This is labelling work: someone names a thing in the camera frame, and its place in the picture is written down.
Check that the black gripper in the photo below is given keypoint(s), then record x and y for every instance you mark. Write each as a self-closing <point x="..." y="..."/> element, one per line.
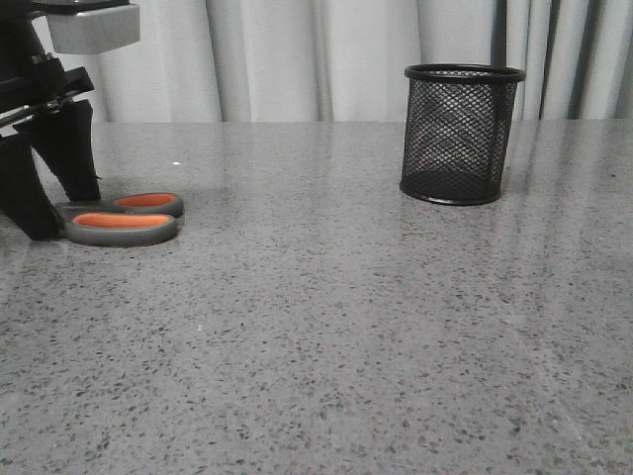
<point x="32" y="81"/>

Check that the grey orange handled scissors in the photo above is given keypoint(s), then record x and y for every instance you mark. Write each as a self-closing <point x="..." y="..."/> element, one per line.
<point x="135" y="220"/>

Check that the black mesh pen bucket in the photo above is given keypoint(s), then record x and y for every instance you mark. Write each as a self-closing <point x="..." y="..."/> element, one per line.
<point x="457" y="129"/>

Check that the grey white curtain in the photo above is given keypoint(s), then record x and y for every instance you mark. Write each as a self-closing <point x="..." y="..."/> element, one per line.
<point x="290" y="61"/>

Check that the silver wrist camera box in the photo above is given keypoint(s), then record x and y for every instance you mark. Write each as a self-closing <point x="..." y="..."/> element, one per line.
<point x="90" y="27"/>

